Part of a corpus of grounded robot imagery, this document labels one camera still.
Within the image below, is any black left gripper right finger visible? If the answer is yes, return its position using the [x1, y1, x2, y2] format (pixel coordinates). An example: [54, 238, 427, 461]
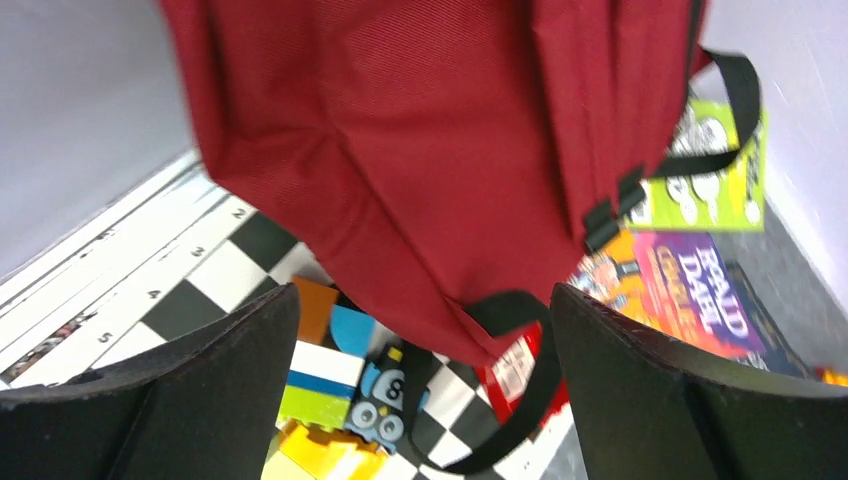
[551, 284, 847, 479]

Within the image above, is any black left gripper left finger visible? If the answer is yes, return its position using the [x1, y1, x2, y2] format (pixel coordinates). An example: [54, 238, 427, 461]
[1, 285, 300, 479]

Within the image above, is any orange purple Roald Dahl book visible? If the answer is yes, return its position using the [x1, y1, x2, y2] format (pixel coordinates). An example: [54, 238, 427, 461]
[569, 231, 766, 359]

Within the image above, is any green paperback book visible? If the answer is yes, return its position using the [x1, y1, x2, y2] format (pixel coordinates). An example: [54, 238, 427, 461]
[625, 98, 769, 231]

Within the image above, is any red student backpack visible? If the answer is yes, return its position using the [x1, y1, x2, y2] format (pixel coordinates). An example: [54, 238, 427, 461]
[161, 1, 761, 475]

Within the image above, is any colourful toy block train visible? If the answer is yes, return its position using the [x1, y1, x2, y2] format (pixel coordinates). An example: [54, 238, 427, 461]
[262, 278, 419, 479]

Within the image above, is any dark blue Nineteen Eighty-Four book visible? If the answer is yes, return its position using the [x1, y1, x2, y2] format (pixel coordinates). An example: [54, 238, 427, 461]
[725, 261, 816, 379]

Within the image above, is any black and white chessboard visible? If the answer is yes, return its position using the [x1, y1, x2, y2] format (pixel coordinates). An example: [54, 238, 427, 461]
[1, 169, 587, 479]

